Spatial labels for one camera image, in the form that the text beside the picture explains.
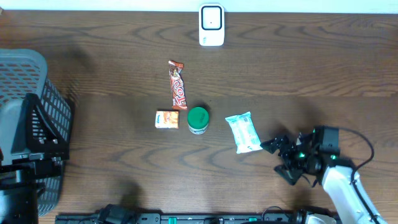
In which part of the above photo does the white wet wipes pack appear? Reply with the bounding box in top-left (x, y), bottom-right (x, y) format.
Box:
top-left (225, 111), bottom-right (262, 154)

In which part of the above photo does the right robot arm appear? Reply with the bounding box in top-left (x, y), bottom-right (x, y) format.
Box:
top-left (262, 126), bottom-right (386, 223)

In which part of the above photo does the grey plastic basket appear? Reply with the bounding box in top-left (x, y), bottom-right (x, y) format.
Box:
top-left (1, 49), bottom-right (73, 223)

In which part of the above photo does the orange snack box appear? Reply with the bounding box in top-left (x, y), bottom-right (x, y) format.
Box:
top-left (155, 111), bottom-right (179, 129)

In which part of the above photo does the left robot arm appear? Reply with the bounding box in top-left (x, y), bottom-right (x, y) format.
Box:
top-left (1, 93), bottom-right (295, 223)

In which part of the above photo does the green lid jar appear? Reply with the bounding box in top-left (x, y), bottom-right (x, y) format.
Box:
top-left (187, 106), bottom-right (210, 134)

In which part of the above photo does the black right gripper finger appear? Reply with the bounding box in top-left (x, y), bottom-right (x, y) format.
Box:
top-left (274, 165), bottom-right (305, 185)
top-left (260, 135), bottom-right (289, 154)

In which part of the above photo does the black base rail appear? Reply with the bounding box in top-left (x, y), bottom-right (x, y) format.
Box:
top-left (55, 213), bottom-right (341, 224)

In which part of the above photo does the white barcode scanner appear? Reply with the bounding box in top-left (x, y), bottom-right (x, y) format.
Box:
top-left (198, 3), bottom-right (225, 47)

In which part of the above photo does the orange chocolate bar wrapper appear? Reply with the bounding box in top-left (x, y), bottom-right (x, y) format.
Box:
top-left (169, 60), bottom-right (188, 110)

